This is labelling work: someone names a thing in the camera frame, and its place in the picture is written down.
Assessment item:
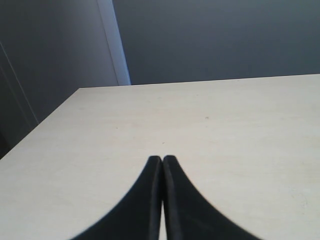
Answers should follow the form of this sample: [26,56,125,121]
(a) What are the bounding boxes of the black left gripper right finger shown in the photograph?
[162,155,258,240]

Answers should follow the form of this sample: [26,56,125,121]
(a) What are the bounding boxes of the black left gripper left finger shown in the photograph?
[74,156,162,240]

